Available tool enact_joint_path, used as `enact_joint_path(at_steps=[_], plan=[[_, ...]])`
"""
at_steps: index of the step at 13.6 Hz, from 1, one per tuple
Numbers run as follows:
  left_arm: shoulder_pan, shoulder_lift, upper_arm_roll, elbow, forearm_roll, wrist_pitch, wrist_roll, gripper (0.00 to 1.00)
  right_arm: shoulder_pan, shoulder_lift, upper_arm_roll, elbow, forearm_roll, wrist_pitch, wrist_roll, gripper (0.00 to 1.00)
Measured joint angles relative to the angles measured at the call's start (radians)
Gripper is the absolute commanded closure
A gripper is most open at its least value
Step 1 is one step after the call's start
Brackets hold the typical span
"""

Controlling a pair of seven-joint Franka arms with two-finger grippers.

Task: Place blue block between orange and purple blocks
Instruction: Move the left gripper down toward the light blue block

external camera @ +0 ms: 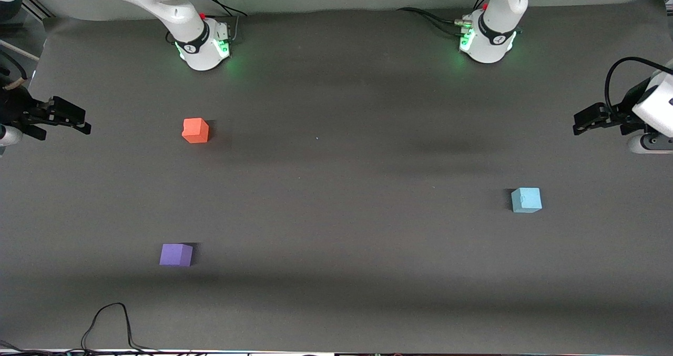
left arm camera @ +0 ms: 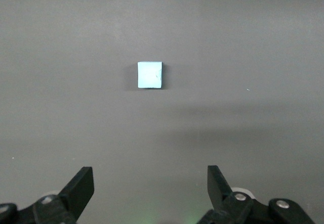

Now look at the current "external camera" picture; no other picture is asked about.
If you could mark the purple foam block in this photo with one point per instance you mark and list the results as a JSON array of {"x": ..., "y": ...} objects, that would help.
[{"x": 175, "y": 255}]

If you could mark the aluminium frame rail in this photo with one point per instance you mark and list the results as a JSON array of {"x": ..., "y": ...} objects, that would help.
[{"x": 37, "y": 6}]

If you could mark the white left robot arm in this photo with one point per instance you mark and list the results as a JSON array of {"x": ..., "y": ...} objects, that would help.
[{"x": 497, "y": 14}]

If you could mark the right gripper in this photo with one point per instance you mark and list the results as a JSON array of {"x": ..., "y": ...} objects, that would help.
[{"x": 14, "y": 110}]

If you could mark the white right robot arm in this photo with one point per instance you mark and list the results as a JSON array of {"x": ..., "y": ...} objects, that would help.
[{"x": 173, "y": 3}]

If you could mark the thin wooden stick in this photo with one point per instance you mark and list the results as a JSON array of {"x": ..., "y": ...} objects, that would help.
[{"x": 21, "y": 51}]

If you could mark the orange foam block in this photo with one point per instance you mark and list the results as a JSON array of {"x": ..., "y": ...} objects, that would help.
[{"x": 195, "y": 130}]

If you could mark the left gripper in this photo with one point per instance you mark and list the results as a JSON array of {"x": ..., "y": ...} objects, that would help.
[{"x": 626, "y": 112}]

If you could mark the light blue foam block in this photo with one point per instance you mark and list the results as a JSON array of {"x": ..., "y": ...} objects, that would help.
[{"x": 526, "y": 201}]

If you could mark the dark grey table mat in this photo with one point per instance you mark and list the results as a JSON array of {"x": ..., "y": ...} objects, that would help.
[{"x": 336, "y": 240}]

